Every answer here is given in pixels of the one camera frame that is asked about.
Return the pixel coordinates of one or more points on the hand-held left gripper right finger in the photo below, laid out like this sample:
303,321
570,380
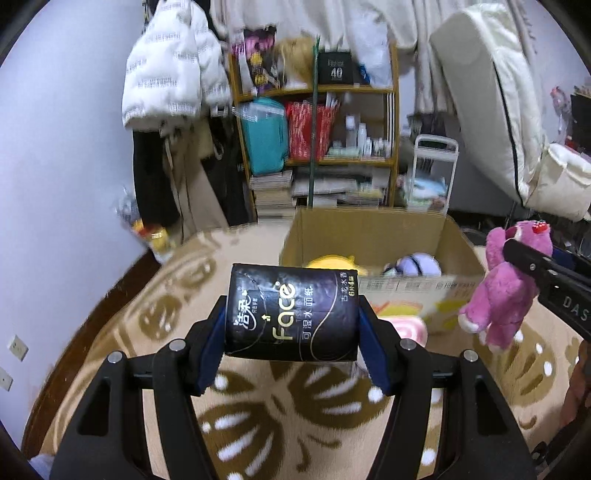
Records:
376,355

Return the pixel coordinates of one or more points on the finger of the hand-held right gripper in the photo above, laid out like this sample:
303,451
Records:
575,265
526,258

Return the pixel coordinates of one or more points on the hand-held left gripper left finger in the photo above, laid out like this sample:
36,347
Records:
207,350

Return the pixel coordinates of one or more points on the pink bear plush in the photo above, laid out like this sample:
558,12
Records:
503,300

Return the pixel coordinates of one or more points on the black tissue packet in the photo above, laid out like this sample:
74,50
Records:
291,314

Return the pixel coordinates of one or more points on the purple plush toy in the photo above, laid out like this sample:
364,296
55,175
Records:
415,264

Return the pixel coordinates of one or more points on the yellow plush coin purse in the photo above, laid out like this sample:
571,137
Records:
330,262

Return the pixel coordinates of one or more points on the cardboard box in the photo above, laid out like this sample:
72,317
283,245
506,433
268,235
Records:
369,230

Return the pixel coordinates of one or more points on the person's right hand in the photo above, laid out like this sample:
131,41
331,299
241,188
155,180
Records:
579,383

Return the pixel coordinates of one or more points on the pink swirl roll plush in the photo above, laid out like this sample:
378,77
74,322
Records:
406,330

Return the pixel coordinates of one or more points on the white cushion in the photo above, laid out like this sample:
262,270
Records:
563,180

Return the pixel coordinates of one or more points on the white trolley cart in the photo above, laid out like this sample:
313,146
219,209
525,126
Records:
431,180

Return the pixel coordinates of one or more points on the plastic bag with yellow toys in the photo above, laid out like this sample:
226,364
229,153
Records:
152,235

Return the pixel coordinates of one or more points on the pink desk fan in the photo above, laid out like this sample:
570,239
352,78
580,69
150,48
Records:
559,99

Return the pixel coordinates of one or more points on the stack of books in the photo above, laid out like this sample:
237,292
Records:
272,194

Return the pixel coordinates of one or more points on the white folded mattress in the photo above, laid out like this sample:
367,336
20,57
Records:
489,92

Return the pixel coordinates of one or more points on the black coat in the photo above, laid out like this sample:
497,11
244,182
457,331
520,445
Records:
154,180

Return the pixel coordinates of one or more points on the group of white bottles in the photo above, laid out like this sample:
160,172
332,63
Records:
364,138

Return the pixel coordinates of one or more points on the teal bag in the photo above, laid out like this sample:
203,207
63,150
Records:
263,138

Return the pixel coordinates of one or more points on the red patterned bag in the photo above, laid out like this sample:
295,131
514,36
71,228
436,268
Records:
307,134

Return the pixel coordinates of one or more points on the green pole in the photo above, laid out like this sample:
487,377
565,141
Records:
315,129

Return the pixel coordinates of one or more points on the clear plastic bag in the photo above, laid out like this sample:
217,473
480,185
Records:
374,60

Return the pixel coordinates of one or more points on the wooden shelf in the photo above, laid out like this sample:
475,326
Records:
323,88

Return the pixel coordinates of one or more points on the black box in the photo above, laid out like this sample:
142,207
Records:
336,69

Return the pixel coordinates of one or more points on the white puffer jacket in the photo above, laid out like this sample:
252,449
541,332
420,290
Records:
171,69

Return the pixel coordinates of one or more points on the black pink patterned bag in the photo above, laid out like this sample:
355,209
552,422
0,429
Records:
256,60

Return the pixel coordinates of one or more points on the blonde wig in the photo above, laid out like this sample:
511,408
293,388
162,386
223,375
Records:
295,60

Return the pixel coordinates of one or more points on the pale floral curtain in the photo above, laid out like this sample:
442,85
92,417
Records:
323,18

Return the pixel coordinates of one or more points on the white wall socket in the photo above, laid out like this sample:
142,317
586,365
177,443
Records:
5,379
17,348

